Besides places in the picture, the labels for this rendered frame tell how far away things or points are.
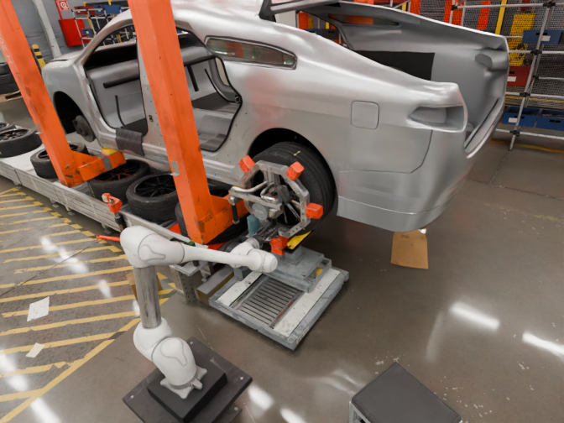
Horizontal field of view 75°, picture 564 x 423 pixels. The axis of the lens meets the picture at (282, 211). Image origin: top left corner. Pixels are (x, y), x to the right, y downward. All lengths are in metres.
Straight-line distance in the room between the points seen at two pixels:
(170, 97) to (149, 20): 0.41
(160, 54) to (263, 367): 2.00
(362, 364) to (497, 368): 0.83
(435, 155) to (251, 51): 1.31
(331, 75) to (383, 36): 1.78
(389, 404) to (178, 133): 1.90
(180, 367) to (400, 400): 1.10
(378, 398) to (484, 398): 0.77
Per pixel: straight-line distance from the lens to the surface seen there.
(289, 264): 2.96
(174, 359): 2.00
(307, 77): 2.32
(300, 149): 2.52
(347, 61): 2.25
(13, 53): 4.03
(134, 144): 3.93
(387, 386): 2.16
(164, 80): 2.33
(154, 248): 1.68
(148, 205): 3.65
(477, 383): 2.72
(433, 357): 2.75
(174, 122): 2.39
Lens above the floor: 2.14
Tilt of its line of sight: 32 degrees down
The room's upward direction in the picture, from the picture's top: 5 degrees counter-clockwise
